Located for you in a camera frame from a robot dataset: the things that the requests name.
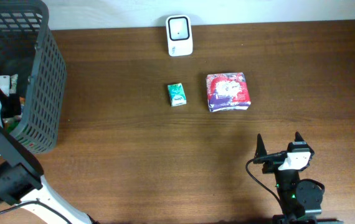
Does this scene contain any small teal tissue pack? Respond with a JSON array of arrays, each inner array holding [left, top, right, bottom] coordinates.
[[167, 83, 187, 107]]

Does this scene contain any right black cable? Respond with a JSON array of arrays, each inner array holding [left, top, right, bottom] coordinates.
[[245, 151, 289, 215]]

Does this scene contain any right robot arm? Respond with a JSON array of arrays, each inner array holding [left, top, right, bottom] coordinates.
[[245, 132, 341, 224]]

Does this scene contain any green round lid jar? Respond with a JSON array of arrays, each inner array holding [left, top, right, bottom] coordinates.
[[4, 119, 19, 133]]

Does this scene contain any white barcode scanner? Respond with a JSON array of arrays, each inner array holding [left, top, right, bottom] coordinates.
[[165, 15, 193, 57]]

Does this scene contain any red purple tissue pack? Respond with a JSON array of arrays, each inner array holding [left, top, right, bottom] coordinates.
[[206, 72, 252, 112]]

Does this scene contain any dark grey plastic basket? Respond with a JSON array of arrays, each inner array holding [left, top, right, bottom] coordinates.
[[0, 1, 67, 154]]

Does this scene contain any white Pantene tube gold cap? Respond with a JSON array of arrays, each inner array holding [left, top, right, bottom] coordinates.
[[0, 74, 18, 96]]

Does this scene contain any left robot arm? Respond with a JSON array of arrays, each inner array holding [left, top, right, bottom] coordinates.
[[0, 86, 94, 223]]

